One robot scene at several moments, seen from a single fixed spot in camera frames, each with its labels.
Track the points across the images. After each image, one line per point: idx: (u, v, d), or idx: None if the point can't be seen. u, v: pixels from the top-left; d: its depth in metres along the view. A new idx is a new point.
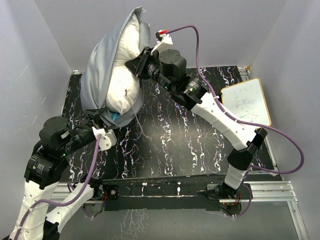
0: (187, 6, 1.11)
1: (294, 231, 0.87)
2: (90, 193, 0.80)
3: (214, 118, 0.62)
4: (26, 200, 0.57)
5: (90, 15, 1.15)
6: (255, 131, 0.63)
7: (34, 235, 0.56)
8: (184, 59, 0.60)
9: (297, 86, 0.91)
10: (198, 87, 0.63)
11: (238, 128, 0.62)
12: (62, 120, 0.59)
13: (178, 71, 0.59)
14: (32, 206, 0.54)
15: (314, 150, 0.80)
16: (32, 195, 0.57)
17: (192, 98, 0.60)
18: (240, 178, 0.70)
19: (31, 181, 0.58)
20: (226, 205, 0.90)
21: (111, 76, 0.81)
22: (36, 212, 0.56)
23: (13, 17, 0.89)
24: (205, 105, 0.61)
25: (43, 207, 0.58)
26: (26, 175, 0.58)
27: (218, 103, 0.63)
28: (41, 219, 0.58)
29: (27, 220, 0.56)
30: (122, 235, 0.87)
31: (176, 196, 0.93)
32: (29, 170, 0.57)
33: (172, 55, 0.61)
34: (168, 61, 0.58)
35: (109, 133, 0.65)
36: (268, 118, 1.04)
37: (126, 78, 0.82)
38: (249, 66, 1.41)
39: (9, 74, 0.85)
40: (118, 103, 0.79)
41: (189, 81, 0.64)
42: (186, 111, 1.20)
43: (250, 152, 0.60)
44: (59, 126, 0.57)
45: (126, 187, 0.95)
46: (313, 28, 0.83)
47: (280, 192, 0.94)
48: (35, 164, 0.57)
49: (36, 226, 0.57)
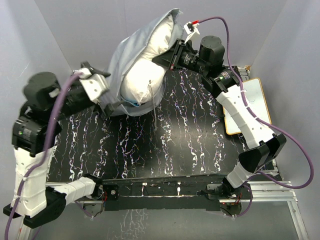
0: (187, 6, 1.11)
1: (294, 230, 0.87)
2: (92, 188, 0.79)
3: (235, 110, 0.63)
4: (19, 169, 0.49)
5: (90, 15, 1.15)
6: (273, 135, 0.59)
7: (35, 204, 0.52)
8: (223, 47, 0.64)
9: (298, 85, 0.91)
10: (228, 77, 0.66)
11: (255, 125, 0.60)
12: (50, 75, 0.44)
13: (214, 57, 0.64)
14: (25, 175, 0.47)
15: (314, 150, 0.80)
16: (23, 164, 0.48)
17: (219, 85, 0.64)
18: (244, 180, 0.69)
19: (20, 148, 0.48)
20: (226, 205, 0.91)
21: (137, 66, 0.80)
22: (31, 182, 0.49)
23: (14, 18, 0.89)
24: (230, 94, 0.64)
25: (39, 177, 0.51)
26: (13, 141, 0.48)
27: (243, 96, 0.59)
28: (41, 187, 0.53)
29: (24, 190, 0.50)
30: (122, 235, 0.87)
31: (176, 196, 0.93)
32: (14, 136, 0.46)
33: (213, 42, 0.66)
34: (207, 46, 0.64)
35: (97, 76, 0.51)
36: (268, 118, 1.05)
37: (152, 70, 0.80)
38: (249, 66, 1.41)
39: (9, 74, 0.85)
40: (138, 94, 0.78)
41: (223, 71, 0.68)
42: (186, 111, 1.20)
43: (260, 152, 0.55)
44: (46, 82, 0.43)
45: (126, 187, 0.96)
46: (313, 27, 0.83)
47: (280, 192, 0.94)
48: (21, 128, 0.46)
49: (35, 195, 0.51)
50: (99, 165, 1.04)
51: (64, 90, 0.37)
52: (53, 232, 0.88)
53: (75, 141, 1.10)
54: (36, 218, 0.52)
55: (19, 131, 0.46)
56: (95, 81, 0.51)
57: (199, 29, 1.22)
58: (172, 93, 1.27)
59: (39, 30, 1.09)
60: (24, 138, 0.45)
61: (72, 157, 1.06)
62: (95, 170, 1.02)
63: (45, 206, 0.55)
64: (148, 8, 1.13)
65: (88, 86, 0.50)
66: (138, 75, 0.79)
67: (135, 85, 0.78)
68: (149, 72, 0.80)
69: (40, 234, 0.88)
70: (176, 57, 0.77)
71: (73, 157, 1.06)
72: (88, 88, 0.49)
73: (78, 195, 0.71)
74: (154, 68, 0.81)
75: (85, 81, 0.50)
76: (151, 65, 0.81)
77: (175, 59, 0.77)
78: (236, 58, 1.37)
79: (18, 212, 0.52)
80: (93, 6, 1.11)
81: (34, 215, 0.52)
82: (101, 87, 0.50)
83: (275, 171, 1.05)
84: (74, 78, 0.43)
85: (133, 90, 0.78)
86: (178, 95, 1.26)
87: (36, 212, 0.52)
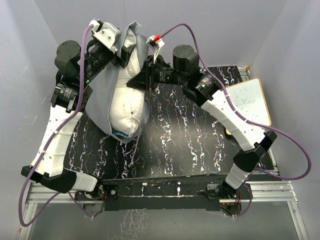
0: (187, 6, 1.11)
1: (294, 230, 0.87)
2: (92, 185, 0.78)
3: (224, 116, 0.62)
4: (51, 125, 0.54)
5: (90, 15, 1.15)
6: (264, 133, 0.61)
7: (55, 164, 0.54)
8: (198, 54, 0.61)
9: (297, 85, 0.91)
10: (210, 85, 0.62)
11: (247, 128, 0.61)
12: (73, 44, 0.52)
13: (192, 66, 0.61)
14: (58, 128, 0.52)
15: (314, 150, 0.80)
16: (57, 119, 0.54)
17: (203, 94, 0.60)
18: (243, 179, 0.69)
19: (57, 106, 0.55)
20: (226, 205, 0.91)
21: (115, 102, 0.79)
22: (59, 138, 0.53)
23: (13, 18, 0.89)
24: (216, 102, 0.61)
25: (67, 136, 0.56)
26: (52, 100, 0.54)
27: (229, 100, 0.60)
28: (63, 150, 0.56)
29: (51, 146, 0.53)
30: (122, 235, 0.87)
31: (176, 195, 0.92)
32: (56, 94, 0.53)
33: (186, 50, 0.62)
34: (181, 55, 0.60)
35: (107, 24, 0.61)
36: (268, 118, 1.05)
37: (129, 100, 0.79)
38: (249, 66, 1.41)
39: (9, 74, 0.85)
40: (126, 129, 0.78)
41: (202, 77, 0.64)
42: (186, 111, 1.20)
43: (257, 154, 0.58)
44: (73, 51, 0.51)
45: (126, 187, 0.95)
46: (313, 27, 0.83)
47: (280, 192, 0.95)
48: (62, 89, 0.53)
49: (59, 154, 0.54)
50: (99, 165, 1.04)
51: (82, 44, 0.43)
52: (54, 232, 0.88)
53: (75, 141, 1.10)
54: (55, 179, 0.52)
55: (60, 90, 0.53)
56: (106, 28, 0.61)
57: (199, 29, 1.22)
58: (172, 93, 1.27)
59: (38, 30, 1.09)
60: (64, 97, 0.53)
61: (72, 157, 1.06)
62: (95, 170, 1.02)
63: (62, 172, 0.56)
64: (148, 9, 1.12)
65: (102, 36, 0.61)
66: (118, 109, 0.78)
67: (121, 120, 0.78)
68: (128, 102, 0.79)
69: (40, 234, 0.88)
70: (151, 77, 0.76)
71: (73, 157, 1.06)
72: (103, 38, 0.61)
73: (81, 187, 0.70)
74: (131, 96, 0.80)
75: (98, 33, 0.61)
76: (126, 95, 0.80)
77: (150, 79, 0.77)
78: (236, 58, 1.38)
79: (36, 172, 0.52)
80: (93, 6, 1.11)
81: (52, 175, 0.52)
82: (113, 34, 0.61)
83: (275, 171, 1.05)
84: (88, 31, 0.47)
85: (119, 125, 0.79)
86: (178, 95, 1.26)
87: (55, 173, 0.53)
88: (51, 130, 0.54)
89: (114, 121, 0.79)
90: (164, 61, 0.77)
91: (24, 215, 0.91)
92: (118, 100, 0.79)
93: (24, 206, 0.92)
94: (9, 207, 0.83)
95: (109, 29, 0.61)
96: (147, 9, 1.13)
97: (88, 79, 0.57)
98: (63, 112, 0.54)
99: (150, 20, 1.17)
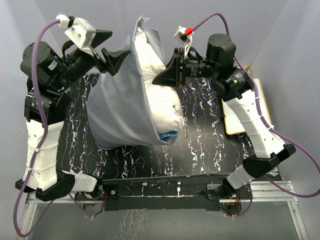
0: (187, 6, 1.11)
1: (294, 230, 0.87)
2: (92, 186, 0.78)
3: (248, 118, 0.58)
4: (30, 141, 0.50)
5: (90, 14, 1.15)
6: (283, 146, 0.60)
7: (46, 177, 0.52)
8: (234, 46, 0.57)
9: (298, 85, 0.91)
10: (242, 81, 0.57)
11: (267, 136, 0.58)
12: (44, 46, 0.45)
13: (226, 57, 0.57)
14: (38, 145, 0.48)
15: (314, 150, 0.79)
16: (35, 135, 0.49)
17: (233, 89, 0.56)
18: (246, 182, 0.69)
19: (32, 121, 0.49)
20: (226, 205, 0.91)
21: (153, 100, 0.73)
22: (43, 153, 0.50)
23: (13, 17, 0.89)
24: (244, 102, 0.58)
25: (51, 148, 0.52)
26: (26, 114, 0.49)
27: (258, 103, 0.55)
28: (52, 161, 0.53)
29: (36, 162, 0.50)
30: (122, 235, 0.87)
31: (176, 196, 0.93)
32: (27, 108, 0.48)
33: (222, 40, 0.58)
34: (216, 44, 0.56)
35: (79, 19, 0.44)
36: (268, 118, 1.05)
37: (166, 96, 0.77)
38: (249, 66, 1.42)
39: (9, 74, 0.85)
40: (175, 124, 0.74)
41: (235, 72, 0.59)
42: (186, 111, 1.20)
43: (271, 164, 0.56)
44: (42, 53, 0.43)
45: (126, 186, 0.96)
46: (313, 27, 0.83)
47: (280, 192, 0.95)
48: (33, 100, 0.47)
49: (47, 168, 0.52)
50: (99, 165, 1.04)
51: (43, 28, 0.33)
52: (54, 232, 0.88)
53: (75, 141, 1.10)
54: (49, 192, 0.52)
55: (32, 103, 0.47)
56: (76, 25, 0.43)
57: (199, 29, 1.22)
58: None
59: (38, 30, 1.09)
60: (36, 109, 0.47)
61: (72, 157, 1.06)
62: (95, 170, 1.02)
63: (56, 181, 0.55)
64: (148, 9, 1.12)
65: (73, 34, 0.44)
66: (162, 107, 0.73)
67: (169, 117, 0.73)
68: (167, 98, 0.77)
69: (40, 234, 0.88)
70: (182, 72, 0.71)
71: (73, 157, 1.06)
72: (73, 38, 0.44)
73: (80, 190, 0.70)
74: (165, 92, 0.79)
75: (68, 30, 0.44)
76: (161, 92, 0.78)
77: (181, 75, 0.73)
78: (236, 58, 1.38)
79: (30, 186, 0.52)
80: (93, 6, 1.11)
81: (46, 189, 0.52)
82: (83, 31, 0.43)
83: (275, 171, 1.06)
84: (52, 24, 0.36)
85: (167, 122, 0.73)
86: (178, 95, 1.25)
87: (48, 186, 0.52)
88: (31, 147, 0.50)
89: (161, 119, 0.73)
90: (197, 53, 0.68)
91: (24, 215, 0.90)
92: (155, 97, 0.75)
93: (23, 206, 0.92)
94: (9, 207, 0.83)
95: (80, 25, 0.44)
96: (147, 10, 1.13)
97: (63, 86, 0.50)
98: (39, 126, 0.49)
99: (150, 20, 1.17)
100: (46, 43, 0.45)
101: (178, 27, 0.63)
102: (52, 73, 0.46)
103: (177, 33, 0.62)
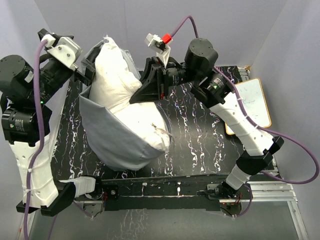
0: (187, 5, 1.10)
1: (294, 230, 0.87)
2: (92, 186, 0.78)
3: (235, 120, 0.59)
4: (21, 163, 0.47)
5: (90, 14, 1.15)
6: (273, 139, 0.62)
7: (48, 192, 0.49)
8: (216, 53, 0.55)
9: (298, 84, 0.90)
10: (222, 86, 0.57)
11: (256, 134, 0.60)
12: (16, 59, 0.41)
13: (208, 67, 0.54)
14: (30, 165, 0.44)
15: (314, 150, 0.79)
16: (25, 156, 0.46)
17: (215, 97, 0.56)
18: (244, 181, 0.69)
19: (16, 141, 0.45)
20: (226, 205, 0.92)
21: (126, 122, 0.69)
22: (36, 171, 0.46)
23: (13, 17, 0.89)
24: (228, 106, 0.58)
25: (44, 164, 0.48)
26: (7, 136, 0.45)
27: (241, 104, 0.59)
28: (50, 175, 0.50)
29: (33, 182, 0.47)
30: (122, 235, 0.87)
31: (176, 196, 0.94)
32: (7, 130, 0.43)
33: (204, 47, 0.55)
34: (199, 53, 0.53)
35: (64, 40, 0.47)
36: (268, 118, 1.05)
37: (143, 114, 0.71)
38: (249, 66, 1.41)
39: None
40: (158, 144, 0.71)
41: (213, 76, 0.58)
42: (186, 111, 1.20)
43: (265, 160, 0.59)
44: (18, 66, 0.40)
45: (126, 187, 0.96)
46: (313, 27, 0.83)
47: (280, 192, 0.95)
48: (12, 121, 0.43)
49: (45, 185, 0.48)
50: (99, 165, 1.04)
51: (36, 56, 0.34)
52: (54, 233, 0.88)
53: (75, 141, 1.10)
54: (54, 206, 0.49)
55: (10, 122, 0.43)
56: (64, 44, 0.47)
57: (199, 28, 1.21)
58: (172, 93, 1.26)
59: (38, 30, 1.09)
60: (19, 129, 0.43)
61: (72, 157, 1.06)
62: (95, 170, 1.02)
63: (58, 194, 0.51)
64: (148, 9, 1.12)
65: (60, 55, 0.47)
66: (138, 131, 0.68)
67: (148, 140, 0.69)
68: (143, 117, 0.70)
69: (40, 233, 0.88)
70: (164, 85, 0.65)
71: (73, 157, 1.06)
72: (60, 56, 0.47)
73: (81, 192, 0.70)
74: (142, 110, 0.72)
75: (54, 50, 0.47)
76: (137, 112, 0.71)
77: (163, 88, 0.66)
78: (236, 58, 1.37)
79: (33, 205, 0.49)
80: (93, 7, 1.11)
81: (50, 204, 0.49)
82: (73, 51, 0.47)
83: (275, 171, 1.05)
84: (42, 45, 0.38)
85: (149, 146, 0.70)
86: (178, 95, 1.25)
87: (51, 200, 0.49)
88: (24, 168, 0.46)
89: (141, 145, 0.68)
90: (176, 61, 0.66)
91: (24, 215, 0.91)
92: (129, 118, 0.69)
93: None
94: (9, 207, 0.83)
95: (68, 45, 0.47)
96: (147, 10, 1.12)
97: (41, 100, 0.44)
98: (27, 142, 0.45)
99: (150, 20, 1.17)
100: (17, 55, 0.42)
101: (151, 36, 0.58)
102: (29, 86, 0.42)
103: (153, 43, 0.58)
